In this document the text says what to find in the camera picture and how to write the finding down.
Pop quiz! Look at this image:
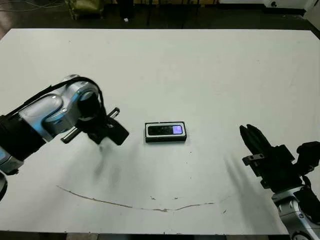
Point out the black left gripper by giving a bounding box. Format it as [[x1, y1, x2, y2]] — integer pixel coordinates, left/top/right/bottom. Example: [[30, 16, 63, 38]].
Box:
[[60, 107, 130, 147]]

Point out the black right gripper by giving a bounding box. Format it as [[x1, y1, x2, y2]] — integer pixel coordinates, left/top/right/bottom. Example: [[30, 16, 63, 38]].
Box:
[[239, 124, 305, 194]]

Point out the black box white lining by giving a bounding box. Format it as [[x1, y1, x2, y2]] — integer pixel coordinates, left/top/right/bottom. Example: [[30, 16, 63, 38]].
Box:
[[144, 121, 188, 144]]

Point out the olive green plastic bag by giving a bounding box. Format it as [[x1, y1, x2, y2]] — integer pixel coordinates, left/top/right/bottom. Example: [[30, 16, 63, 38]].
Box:
[[64, 0, 105, 21]]

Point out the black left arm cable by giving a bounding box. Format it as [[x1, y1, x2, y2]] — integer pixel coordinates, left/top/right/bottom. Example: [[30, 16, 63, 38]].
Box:
[[4, 76, 105, 121]]

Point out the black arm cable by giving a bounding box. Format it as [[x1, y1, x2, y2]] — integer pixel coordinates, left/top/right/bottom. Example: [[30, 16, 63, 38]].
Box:
[[4, 76, 105, 121], [300, 173, 316, 188]]

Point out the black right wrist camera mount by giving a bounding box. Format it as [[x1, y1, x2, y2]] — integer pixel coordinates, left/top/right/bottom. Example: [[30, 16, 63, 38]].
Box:
[[296, 141, 320, 176]]

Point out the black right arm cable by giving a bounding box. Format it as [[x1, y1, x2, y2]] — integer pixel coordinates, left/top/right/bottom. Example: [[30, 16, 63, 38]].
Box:
[[300, 173, 316, 188]]

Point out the black upright post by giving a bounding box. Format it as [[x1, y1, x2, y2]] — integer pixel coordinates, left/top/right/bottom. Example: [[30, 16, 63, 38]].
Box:
[[119, 0, 131, 20]]

